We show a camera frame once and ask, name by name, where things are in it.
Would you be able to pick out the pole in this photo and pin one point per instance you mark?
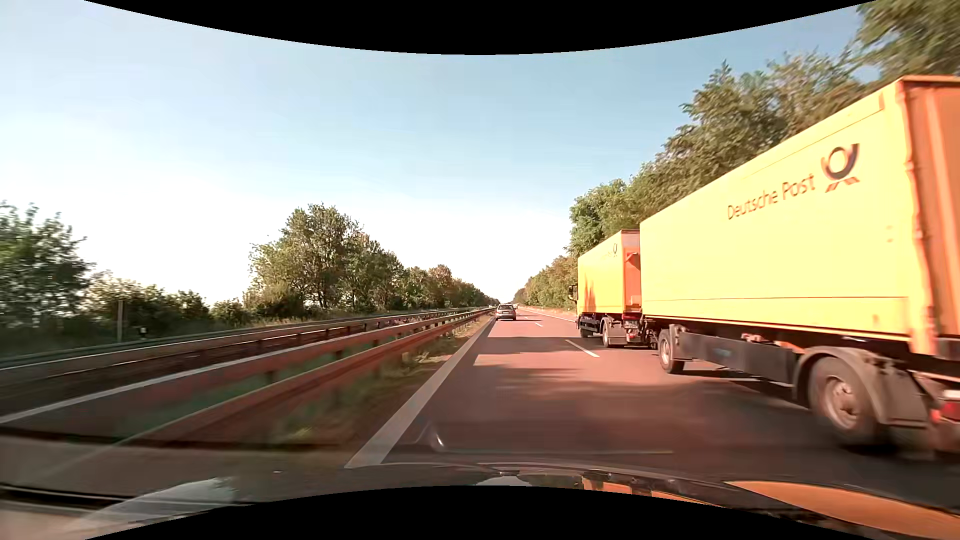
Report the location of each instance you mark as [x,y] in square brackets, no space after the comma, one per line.
[119,320]

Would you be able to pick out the row of trees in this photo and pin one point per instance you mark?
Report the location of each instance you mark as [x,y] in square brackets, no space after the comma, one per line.
[720,150]
[315,262]

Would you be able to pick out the car's own bonnet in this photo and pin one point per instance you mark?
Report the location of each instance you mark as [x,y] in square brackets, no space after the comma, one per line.
[525,480]

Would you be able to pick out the metal guard rail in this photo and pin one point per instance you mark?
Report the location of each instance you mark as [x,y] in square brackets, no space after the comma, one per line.
[247,371]
[150,341]

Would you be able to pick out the yellow lorry with trailer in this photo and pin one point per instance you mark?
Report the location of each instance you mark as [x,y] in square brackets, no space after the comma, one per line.
[787,255]

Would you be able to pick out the silver car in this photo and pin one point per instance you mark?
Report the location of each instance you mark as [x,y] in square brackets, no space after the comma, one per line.
[505,312]

